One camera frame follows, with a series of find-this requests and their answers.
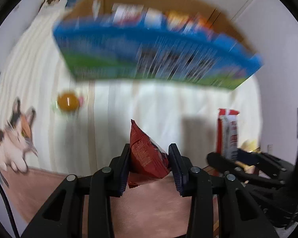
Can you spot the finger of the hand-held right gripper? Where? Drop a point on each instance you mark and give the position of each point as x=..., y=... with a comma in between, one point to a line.
x=221, y=162
x=250, y=156

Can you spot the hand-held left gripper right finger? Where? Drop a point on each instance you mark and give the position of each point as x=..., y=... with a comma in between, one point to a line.
x=177, y=173

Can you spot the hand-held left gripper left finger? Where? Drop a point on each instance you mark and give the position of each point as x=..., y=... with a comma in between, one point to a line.
x=124, y=173

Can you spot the red brown snack packet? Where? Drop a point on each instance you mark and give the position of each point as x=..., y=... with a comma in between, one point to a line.
x=144, y=153

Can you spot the red white long packet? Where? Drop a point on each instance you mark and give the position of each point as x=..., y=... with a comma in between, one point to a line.
x=228, y=133

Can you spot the blue printed cardboard box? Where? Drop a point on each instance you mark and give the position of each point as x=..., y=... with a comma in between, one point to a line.
x=114, y=54

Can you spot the orange snack packet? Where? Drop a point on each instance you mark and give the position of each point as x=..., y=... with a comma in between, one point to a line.
x=202, y=26

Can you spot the yellow chip packet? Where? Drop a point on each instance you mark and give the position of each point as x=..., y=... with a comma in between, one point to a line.
x=176, y=19

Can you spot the white bar packet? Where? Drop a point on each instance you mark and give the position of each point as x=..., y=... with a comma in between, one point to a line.
x=152, y=17

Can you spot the large instant noodle packet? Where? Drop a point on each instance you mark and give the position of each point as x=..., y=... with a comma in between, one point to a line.
x=126, y=12

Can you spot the yellow bun packet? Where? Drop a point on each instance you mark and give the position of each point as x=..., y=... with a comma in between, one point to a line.
x=248, y=145

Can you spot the cat printed blanket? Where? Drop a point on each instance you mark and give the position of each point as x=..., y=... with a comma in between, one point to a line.
x=151, y=99

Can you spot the bear printed long pillow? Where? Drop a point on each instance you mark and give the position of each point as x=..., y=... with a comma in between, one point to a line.
x=53, y=0

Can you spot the white wall outlet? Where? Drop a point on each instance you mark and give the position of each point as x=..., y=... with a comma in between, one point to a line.
x=270, y=147

